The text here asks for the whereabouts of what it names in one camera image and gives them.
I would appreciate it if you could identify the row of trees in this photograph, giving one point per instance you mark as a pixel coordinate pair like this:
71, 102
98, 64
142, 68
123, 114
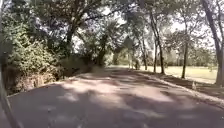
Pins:
159, 43

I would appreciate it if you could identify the grey asphalt road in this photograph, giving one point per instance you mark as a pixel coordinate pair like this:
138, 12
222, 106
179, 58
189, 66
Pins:
110, 106

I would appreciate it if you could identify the sunlit grass field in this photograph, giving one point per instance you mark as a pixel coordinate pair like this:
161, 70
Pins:
196, 74

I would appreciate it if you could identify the dense wood of trees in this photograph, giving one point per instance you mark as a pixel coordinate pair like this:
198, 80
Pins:
36, 50

